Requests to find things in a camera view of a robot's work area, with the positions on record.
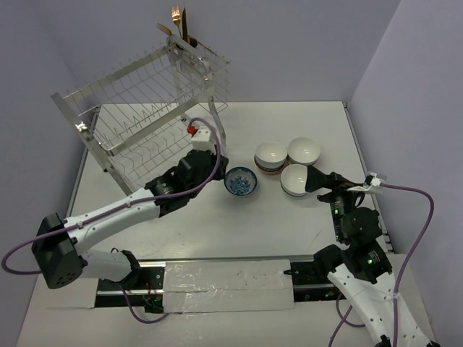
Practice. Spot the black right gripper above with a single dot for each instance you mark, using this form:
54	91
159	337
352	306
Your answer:
337	183

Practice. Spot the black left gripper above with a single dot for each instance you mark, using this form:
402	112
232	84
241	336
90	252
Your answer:
215	165

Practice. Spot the white bowl front stack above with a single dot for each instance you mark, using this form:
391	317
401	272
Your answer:
293	180

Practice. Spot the blue floral bowl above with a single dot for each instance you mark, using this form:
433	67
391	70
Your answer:
240	181

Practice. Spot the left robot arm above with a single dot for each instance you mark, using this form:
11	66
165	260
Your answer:
65	249

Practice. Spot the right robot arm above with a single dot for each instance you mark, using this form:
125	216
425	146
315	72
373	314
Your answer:
358	266

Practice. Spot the stainless steel dish rack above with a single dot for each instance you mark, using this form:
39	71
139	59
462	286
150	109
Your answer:
134	120

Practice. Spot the white bowl orange stack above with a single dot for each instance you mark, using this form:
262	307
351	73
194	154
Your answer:
303	151

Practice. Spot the white bowl brown pattern stack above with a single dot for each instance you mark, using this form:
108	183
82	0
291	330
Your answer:
270	157

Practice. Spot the perforated steel cutlery holder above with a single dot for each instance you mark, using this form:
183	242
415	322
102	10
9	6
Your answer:
183	60

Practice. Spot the taped white cover sheet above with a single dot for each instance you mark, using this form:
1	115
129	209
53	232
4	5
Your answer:
233	286

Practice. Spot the gold knife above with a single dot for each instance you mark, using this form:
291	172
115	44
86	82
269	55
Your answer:
185	33

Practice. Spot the gold fork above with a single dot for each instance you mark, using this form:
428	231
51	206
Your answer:
176	18

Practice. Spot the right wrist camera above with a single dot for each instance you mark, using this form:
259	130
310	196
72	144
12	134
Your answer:
371	185

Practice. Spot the black mounting rail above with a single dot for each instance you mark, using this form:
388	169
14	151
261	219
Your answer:
309	284

